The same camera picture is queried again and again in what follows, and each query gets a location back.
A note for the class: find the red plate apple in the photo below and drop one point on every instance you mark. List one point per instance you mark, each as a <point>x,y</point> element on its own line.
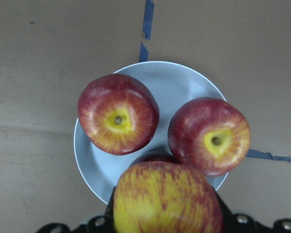
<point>210,135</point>
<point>155,156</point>
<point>118,113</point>

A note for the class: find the yellow-red apple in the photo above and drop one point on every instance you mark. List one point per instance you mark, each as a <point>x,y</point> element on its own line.
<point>161,197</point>

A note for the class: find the red plate apple front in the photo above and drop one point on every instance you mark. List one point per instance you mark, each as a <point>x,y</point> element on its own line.
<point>118,113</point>

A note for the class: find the red plate apple back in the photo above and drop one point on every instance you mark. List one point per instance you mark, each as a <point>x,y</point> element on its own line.
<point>210,135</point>

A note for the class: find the red plate apple left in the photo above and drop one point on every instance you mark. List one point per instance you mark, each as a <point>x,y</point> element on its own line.
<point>155,156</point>

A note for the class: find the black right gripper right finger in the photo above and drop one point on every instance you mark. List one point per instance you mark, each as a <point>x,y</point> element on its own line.
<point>235,223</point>

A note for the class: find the light blue plate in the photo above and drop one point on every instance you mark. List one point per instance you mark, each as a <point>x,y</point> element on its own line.
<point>172,85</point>

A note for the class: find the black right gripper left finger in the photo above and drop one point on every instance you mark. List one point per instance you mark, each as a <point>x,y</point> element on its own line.
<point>103,223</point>

